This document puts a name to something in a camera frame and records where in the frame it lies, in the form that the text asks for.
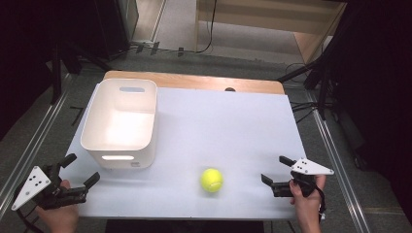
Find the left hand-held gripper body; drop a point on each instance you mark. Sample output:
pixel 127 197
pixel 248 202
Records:
pixel 32 186

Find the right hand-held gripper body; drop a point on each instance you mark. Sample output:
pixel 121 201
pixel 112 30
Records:
pixel 311 167

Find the yellow tennis ball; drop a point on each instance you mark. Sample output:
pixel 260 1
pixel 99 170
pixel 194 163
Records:
pixel 212 180

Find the white plastic storage bin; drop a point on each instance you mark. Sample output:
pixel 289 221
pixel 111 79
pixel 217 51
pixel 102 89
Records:
pixel 120 124

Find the person's right hand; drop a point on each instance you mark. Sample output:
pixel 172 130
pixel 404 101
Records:
pixel 307 205

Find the person's left hand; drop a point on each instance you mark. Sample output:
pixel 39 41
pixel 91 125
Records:
pixel 61 218

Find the white table cover sheet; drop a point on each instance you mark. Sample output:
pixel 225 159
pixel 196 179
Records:
pixel 226 129

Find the black metal stand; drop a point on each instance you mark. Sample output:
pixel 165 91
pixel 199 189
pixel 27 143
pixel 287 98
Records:
pixel 56 74

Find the black tripod stand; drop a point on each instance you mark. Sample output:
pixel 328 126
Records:
pixel 319 77

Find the small dark round object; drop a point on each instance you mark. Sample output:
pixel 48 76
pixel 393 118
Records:
pixel 230 89

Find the dark cabinet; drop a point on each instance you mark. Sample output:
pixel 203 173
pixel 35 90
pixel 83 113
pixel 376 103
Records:
pixel 113 26

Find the light wooden desk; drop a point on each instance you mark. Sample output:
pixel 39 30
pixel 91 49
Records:
pixel 259 16

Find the metal floor rail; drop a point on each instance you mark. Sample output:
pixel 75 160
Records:
pixel 340 168
pixel 30 152

